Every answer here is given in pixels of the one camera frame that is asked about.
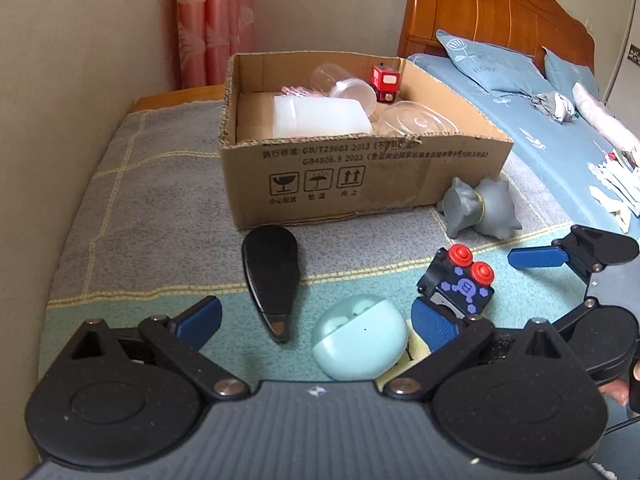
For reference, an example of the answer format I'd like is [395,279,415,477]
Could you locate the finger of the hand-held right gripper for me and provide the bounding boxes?
[552,297,601,334]
[507,225,640,286]

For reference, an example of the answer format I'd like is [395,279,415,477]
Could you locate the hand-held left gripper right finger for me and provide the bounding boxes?
[382,297,576,401]

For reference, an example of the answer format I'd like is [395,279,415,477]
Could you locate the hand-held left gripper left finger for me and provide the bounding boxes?
[55,296,251,401]

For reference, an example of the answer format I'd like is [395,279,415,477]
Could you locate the black and purple toy cube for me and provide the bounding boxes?
[417,245,496,321]

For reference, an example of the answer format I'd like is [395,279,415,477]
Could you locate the mint green earbud case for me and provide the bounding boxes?
[311,294,410,381]

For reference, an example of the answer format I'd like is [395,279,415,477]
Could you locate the cardboard box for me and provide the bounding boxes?
[218,51,515,231]

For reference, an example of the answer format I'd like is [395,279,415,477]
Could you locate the clear plastic lid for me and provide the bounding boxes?
[377,101,458,136]

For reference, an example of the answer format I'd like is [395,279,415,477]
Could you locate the red toy truck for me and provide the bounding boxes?
[371,63,402,103]

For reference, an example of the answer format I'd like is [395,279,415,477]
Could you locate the white plastic bottle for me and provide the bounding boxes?
[272,96,373,139]

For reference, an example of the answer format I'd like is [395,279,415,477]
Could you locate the clear plastic jar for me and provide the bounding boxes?
[310,62,378,121]

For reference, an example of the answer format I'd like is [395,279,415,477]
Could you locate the person's right hand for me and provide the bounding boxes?
[598,360,640,407]

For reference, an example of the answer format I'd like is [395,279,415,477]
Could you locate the grey dinosaur figurine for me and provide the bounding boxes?
[437,176,523,238]

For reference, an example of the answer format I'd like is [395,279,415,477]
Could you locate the black glossy oval object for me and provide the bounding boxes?
[241,226,303,345]

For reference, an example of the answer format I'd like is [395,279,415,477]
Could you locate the grey green checked blanket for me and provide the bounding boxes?
[39,100,591,401]

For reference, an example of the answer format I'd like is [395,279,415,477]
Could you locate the blue floral bed sheet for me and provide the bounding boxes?
[407,51,640,241]

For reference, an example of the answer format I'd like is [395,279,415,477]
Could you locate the crumpled grey cloth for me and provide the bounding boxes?
[530,91,578,123]

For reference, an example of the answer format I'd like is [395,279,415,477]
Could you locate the pink rolled cloth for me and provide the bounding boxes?
[572,81,640,148]

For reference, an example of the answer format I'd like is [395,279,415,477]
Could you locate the blue floral pillow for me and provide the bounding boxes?
[542,46,601,98]
[435,29,551,97]

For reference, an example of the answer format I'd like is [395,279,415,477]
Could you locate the wooden bedside table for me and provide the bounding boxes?
[131,85,228,113]

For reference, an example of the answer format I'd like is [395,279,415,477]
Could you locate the wooden headboard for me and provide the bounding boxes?
[397,0,597,73]

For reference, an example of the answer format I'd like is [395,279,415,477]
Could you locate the pink patterned curtain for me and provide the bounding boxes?
[175,0,257,90]

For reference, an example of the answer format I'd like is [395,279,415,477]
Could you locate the black cable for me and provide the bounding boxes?
[606,416,640,435]

